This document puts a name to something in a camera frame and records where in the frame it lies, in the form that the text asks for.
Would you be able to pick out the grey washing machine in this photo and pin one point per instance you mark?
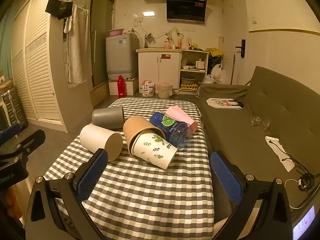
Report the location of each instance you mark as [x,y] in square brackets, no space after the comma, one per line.
[121,55]

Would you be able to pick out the printed tote bag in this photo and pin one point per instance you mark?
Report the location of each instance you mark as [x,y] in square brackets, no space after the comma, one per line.
[225,103]

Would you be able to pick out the grey checkered tablecloth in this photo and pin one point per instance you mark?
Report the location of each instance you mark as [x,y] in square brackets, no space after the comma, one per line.
[150,192]

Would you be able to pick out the red bottle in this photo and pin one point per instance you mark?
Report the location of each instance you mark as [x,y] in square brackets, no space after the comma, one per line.
[121,87]

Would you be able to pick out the white printed packet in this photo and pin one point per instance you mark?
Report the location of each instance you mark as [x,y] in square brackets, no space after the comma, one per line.
[147,88]

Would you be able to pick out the clear plastic wrap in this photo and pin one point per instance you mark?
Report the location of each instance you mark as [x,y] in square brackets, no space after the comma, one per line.
[261,123]

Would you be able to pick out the white open shelf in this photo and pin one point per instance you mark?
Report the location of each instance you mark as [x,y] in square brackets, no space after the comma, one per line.
[206,65]

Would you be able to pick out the white electric kettle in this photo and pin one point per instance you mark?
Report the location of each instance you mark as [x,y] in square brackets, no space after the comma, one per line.
[185,43]

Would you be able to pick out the white pot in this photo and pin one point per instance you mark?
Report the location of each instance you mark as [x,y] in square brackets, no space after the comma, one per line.
[200,64]

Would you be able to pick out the white hanging towel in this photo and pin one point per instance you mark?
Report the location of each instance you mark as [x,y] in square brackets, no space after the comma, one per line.
[77,45]

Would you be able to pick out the pink basin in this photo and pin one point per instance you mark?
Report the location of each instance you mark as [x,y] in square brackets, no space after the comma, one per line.
[115,32]

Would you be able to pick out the black range hood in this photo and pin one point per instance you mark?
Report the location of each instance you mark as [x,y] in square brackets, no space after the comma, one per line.
[186,7]

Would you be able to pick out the pink lined trash bin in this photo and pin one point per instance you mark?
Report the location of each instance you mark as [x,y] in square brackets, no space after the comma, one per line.
[164,91]

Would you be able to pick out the white plastic cup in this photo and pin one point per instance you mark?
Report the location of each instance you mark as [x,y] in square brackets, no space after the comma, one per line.
[97,137]

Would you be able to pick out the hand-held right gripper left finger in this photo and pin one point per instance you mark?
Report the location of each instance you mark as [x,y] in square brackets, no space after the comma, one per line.
[92,173]

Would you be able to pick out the ribbed suitcase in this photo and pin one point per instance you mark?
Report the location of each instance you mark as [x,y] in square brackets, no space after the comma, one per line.
[13,107]

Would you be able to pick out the brown paper cup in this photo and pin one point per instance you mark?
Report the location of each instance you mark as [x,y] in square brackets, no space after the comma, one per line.
[133,127]

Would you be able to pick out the wooden broom stick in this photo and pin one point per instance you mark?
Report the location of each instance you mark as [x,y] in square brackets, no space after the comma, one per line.
[232,68]

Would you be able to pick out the metal faucet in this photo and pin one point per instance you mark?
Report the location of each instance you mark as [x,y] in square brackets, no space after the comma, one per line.
[147,38]

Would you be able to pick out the white platform box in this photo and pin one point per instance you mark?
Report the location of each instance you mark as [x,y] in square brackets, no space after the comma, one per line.
[130,86]

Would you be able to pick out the person's left hand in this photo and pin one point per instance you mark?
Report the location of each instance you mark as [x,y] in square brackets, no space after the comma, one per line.
[11,202]

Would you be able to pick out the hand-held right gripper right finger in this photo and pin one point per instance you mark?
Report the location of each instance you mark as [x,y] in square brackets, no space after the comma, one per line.
[226,180]

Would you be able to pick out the leaf print paper cup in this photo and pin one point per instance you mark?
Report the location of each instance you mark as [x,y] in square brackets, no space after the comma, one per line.
[155,150]

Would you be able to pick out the device with lit screen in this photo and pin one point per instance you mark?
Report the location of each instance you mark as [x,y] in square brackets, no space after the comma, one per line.
[303,222]

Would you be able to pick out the glass shower door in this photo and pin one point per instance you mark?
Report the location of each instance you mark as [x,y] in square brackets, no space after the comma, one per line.
[102,37]

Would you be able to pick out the pink box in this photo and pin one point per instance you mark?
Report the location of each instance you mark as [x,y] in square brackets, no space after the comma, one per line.
[180,113]

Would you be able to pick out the grey plastic cup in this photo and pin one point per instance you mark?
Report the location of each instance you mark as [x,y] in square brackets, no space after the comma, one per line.
[106,117]

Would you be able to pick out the white entrance door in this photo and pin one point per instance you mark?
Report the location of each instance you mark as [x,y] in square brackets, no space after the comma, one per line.
[232,17]

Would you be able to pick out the white louvered wardrobe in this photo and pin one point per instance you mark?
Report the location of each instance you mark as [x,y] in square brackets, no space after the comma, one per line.
[35,67]

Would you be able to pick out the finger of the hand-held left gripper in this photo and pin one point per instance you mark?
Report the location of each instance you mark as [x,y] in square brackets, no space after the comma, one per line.
[32,140]
[10,131]

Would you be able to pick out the yellow plastic bag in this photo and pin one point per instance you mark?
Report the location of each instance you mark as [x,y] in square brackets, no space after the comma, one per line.
[213,52]

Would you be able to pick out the green sofa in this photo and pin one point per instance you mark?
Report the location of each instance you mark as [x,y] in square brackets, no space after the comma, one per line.
[237,135]

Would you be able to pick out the white sink cabinet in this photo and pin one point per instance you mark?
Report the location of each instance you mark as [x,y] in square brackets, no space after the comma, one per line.
[157,70]

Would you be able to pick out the grey basin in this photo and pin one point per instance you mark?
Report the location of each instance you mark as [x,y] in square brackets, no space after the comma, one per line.
[188,79]

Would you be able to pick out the blue water bottle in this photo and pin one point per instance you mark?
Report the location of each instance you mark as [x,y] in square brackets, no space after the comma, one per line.
[175,132]

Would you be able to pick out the yellow egg carton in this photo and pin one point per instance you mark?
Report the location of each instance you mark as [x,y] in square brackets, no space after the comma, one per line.
[188,86]

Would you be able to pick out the white plastic bag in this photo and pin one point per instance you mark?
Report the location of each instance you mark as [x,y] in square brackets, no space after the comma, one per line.
[217,73]

